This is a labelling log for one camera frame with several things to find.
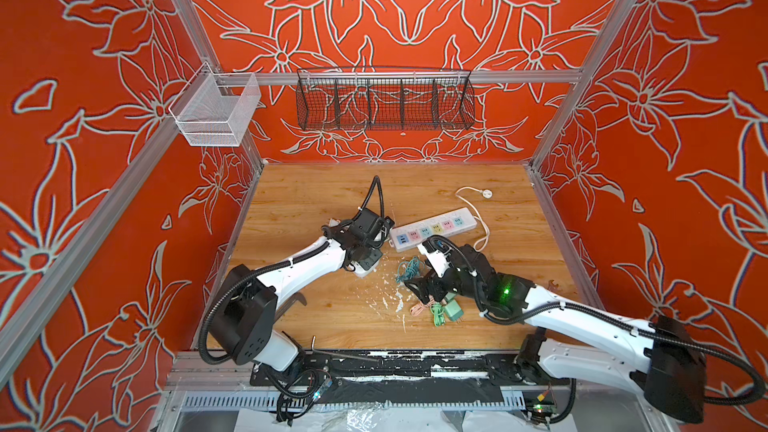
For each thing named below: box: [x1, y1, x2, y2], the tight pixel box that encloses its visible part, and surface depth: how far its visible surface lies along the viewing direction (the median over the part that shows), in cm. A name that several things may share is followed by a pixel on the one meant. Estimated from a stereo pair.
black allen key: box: [274, 292, 307, 323], surface depth 86 cm
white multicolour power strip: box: [389, 207, 478, 251], surface depth 100 cm
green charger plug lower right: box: [444, 299, 464, 322], surface depth 82 cm
